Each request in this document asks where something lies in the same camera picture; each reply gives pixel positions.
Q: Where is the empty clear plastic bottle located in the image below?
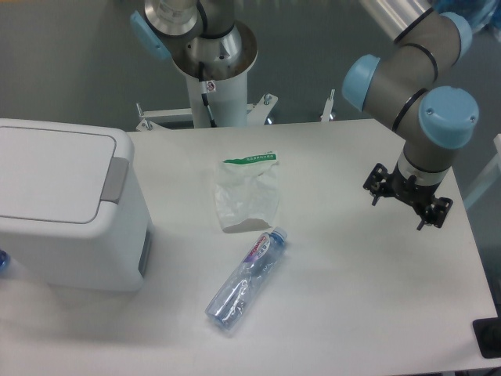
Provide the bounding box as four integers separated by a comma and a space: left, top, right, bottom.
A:
205, 227, 287, 331

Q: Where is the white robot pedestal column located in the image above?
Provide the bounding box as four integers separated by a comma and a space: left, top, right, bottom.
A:
185, 72, 247, 128

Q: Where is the black cable on pedestal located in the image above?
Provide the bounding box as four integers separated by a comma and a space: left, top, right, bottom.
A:
197, 61, 218, 128

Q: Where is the black clamp at table edge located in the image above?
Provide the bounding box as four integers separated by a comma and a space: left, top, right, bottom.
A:
473, 317, 500, 359

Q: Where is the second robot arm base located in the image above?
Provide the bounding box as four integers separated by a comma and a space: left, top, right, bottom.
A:
130, 1, 258, 81

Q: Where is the white trash can body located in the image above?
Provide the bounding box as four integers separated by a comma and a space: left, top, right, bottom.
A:
1, 119, 153, 291

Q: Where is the white trash can lid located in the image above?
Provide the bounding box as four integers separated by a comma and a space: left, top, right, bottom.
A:
1, 127, 116, 224

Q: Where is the grey lid push button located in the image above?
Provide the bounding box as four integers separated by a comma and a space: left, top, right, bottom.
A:
100, 157, 129, 204

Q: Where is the blue bottle cap at left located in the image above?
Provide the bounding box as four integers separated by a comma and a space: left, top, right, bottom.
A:
0, 250, 10, 273

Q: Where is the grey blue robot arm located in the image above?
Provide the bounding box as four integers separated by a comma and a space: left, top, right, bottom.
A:
342, 1, 479, 228

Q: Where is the crumpled white plastic bag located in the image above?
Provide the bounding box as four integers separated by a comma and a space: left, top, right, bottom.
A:
214, 151, 279, 233

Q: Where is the white metal table frame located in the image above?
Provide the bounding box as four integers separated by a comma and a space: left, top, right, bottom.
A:
135, 89, 337, 132

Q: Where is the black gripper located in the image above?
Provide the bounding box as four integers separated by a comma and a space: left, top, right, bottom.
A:
362, 163, 453, 230

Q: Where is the white frame at right edge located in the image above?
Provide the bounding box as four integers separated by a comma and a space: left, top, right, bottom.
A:
463, 134, 500, 211

